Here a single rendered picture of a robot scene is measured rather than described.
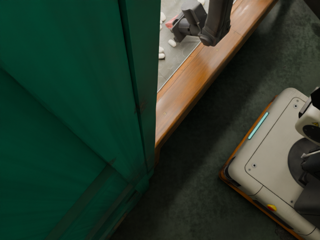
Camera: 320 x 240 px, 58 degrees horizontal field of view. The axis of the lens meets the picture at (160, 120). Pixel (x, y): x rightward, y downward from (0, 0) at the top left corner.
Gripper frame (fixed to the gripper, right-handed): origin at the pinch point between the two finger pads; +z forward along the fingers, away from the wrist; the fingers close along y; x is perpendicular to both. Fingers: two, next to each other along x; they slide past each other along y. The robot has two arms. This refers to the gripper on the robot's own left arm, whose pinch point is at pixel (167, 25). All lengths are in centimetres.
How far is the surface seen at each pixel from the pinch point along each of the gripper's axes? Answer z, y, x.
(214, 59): -17.7, 1.2, 13.2
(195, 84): -18.0, 13.3, 13.4
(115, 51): -72, 49, -45
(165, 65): -6.0, 12.9, 7.2
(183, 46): -6.3, 2.7, 7.5
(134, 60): -71, 48, -43
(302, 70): -1, -72, 98
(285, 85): 1, -55, 96
